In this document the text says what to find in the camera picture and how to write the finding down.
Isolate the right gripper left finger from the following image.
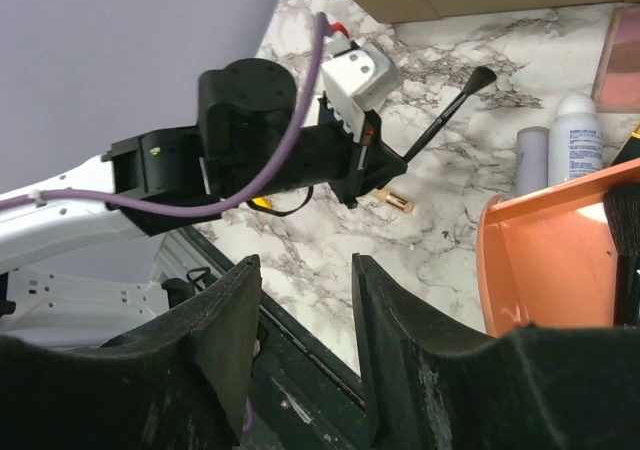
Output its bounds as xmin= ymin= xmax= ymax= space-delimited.
xmin=1 ymin=255 xmax=261 ymax=449

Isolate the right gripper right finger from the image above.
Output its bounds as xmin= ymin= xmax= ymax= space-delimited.
xmin=352 ymin=254 xmax=639 ymax=449

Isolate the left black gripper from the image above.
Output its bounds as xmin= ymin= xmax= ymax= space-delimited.
xmin=318 ymin=97 xmax=408 ymax=208

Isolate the black thin makeup brush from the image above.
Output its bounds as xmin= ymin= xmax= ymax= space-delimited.
xmin=403 ymin=66 xmax=497 ymax=163

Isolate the white round makeup organizer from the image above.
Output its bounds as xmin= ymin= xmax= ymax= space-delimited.
xmin=476 ymin=160 xmax=639 ymax=337

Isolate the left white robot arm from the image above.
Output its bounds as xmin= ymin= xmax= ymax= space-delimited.
xmin=1 ymin=50 xmax=407 ymax=271

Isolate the beige concealer tube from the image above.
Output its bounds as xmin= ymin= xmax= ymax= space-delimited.
xmin=371 ymin=188 xmax=414 ymax=214

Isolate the lavender small bottle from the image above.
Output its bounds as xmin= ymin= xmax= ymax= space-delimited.
xmin=515 ymin=126 xmax=549 ymax=196

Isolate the white spray bottle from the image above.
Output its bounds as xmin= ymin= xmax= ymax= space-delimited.
xmin=548 ymin=92 xmax=603 ymax=186

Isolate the pink blush palette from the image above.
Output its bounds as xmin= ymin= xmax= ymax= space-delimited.
xmin=591 ymin=5 xmax=639 ymax=114

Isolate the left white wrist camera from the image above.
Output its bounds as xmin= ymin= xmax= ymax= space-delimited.
xmin=320 ymin=24 xmax=402 ymax=142

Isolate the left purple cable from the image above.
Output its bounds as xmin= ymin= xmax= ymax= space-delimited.
xmin=0 ymin=12 xmax=334 ymax=217

